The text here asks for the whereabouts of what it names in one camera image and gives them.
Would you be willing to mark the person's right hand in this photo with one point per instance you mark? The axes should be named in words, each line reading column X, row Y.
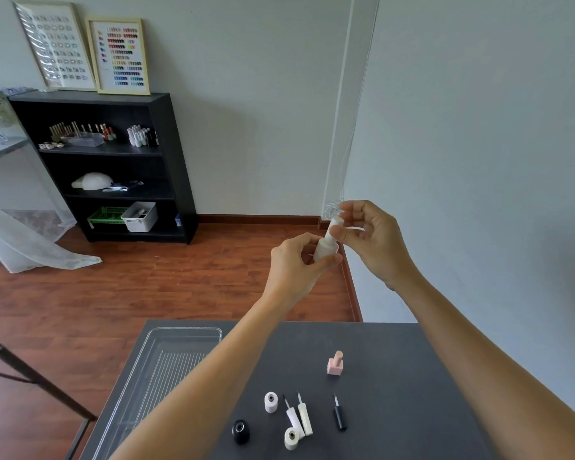
column 381, row 244

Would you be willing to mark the person's left hand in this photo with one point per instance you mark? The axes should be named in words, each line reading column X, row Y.
column 287, row 268

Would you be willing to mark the person's left thumb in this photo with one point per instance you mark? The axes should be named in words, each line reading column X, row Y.
column 327, row 265

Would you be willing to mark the person's right thumb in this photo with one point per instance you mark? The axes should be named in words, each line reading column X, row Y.
column 341, row 232

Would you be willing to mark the white bottle cap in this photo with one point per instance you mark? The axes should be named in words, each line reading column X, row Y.
column 336, row 223

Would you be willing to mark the white nail polish bottle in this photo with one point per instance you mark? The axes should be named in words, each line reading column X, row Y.
column 326, row 249
column 270, row 403
column 292, row 439

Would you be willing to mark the person's right forearm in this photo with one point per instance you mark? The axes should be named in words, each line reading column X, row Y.
column 484, row 368

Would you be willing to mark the person's left forearm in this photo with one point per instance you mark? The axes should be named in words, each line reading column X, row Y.
column 206, row 378

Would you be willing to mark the pink nail polish bottle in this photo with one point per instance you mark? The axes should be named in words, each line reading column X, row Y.
column 335, row 366

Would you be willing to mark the translucent hanging strip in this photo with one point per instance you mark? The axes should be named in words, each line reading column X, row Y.
column 352, row 105

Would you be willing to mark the black brush cap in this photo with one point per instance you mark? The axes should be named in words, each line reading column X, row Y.
column 339, row 416

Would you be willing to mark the cream brush cap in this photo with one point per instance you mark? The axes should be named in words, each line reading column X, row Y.
column 305, row 419

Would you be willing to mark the white brush cap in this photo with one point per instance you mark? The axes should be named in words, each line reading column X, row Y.
column 294, row 419

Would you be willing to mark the black nail polish bottle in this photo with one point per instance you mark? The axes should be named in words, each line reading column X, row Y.
column 240, row 432

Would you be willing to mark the black bookshelf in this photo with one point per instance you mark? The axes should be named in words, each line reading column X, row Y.
column 170, row 153

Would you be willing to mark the white storage bin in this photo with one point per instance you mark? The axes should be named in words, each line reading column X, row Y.
column 140, row 217

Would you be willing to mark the clear plastic tray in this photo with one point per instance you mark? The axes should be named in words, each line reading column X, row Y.
column 163, row 373

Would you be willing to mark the nail tools on shelf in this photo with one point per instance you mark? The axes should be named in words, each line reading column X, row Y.
column 122, row 186

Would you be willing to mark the group of white polish bottles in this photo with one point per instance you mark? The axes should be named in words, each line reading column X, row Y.
column 141, row 137

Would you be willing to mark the green plastic basket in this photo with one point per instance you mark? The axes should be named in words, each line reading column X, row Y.
column 106, row 215

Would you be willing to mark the white nail lamp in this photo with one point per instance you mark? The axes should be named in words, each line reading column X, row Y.
column 92, row 181

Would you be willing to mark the clear organizer with nail brushes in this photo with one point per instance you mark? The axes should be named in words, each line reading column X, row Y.
column 81, row 137

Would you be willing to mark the framed nail colour chart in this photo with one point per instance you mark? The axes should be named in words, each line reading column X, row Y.
column 120, row 57

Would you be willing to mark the row of small jars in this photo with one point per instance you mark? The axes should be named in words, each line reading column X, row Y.
column 51, row 146

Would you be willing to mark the white sheer fabric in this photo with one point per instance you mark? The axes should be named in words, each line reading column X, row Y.
column 19, row 234

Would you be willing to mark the black tripod leg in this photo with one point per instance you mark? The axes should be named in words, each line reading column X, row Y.
column 24, row 373

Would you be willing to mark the framed clear nail tip chart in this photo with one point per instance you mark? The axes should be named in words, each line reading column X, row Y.
column 55, row 45

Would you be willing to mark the glass table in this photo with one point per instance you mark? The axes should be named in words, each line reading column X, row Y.
column 0, row 147

